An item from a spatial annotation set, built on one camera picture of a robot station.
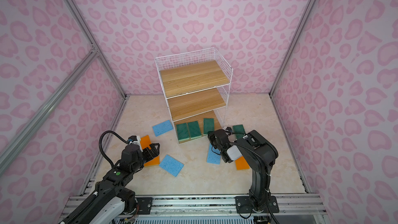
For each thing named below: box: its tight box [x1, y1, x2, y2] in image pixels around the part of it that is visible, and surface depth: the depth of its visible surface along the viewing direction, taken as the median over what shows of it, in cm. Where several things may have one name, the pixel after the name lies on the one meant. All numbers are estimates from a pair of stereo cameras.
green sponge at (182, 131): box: [176, 122, 191, 142], surface depth 98 cm
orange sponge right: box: [235, 156, 251, 171], surface depth 86 cm
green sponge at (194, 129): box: [187, 120, 202, 140], surface depth 100 cm
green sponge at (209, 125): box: [203, 118, 215, 135], surface depth 102 cm
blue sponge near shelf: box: [152, 119, 174, 137], surface depth 103 cm
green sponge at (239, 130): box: [232, 124, 246, 139], surface depth 100 cm
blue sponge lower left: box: [158, 154, 185, 177], surface depth 87 cm
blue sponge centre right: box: [206, 143, 222, 165], surface depth 89 cm
